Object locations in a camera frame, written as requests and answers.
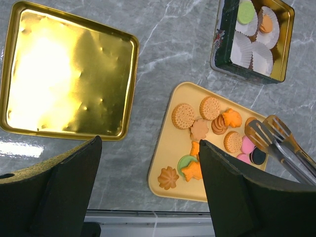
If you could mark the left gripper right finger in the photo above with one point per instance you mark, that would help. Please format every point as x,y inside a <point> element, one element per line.
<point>245,201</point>

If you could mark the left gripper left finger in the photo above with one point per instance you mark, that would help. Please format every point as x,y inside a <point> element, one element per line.
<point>50,198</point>

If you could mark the round dotted biscuit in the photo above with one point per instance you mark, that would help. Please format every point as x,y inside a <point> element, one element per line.
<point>210,108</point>
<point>233,142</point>
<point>183,116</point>

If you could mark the metal serving tongs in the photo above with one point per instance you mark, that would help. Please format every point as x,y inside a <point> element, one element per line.
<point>273,137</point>

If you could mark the orange fish cookie top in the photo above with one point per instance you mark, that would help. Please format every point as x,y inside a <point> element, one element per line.
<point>232,118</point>

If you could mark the orange fish cookie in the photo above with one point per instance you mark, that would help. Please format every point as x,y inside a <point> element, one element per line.
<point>193,170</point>
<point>194,149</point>
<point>232,118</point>

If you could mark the gold tin lid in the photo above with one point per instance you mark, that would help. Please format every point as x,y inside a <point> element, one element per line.
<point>65,76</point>

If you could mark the dark green cookie tin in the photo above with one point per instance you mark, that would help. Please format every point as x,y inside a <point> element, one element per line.
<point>224,35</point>

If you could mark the tan flower cookie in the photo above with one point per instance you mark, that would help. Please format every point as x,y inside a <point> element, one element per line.
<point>266,25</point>
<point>199,129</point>

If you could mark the green round cookie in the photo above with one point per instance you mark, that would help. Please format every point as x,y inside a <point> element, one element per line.
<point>246,12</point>

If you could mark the pink sandwich cookie lower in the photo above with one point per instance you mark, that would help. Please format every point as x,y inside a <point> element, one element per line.
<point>244,157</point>

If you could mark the pink sandwich cookie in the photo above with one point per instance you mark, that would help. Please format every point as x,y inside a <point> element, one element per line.
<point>244,157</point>
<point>247,146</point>

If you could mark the black sandwich cookie right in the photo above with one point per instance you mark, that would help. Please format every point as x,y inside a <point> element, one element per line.
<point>257,156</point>

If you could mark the pink sandwich cookie upper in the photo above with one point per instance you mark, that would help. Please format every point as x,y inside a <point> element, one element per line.
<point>247,146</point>

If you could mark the orange fish cookie bottom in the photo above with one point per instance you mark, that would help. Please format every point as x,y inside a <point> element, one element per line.
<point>193,170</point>

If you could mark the green cookie under fish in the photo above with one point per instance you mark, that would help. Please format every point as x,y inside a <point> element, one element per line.
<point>184,162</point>

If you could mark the orange fish cookie middle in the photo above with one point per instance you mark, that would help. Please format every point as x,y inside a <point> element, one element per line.
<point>194,149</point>

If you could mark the chocolate chip cookie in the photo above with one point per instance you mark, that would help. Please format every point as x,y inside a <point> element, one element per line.
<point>250,119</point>

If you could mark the swirl cookie bottom left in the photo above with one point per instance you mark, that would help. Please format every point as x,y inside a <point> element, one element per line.
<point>168,178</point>

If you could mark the brown swirl cookie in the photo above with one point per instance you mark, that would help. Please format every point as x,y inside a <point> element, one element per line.
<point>218,125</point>

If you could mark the yellow plastic tray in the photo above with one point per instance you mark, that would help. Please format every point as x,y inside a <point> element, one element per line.
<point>175,143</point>

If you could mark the round dotted biscuit top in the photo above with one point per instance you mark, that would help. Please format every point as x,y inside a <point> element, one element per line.
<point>210,108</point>

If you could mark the white paper cup front right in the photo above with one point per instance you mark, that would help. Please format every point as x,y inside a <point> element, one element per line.
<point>262,59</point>

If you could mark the white paper cup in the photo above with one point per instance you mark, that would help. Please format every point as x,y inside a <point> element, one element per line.
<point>248,29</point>
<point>270,39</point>
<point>241,52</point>
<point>262,59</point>

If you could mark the white paper cup front left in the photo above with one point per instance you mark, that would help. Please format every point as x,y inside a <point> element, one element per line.
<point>241,52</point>

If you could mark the white paper cup back right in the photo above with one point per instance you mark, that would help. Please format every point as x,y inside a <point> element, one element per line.
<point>270,39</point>

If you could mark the white paper cup back left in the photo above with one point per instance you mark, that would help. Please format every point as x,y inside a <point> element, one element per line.
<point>248,29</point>

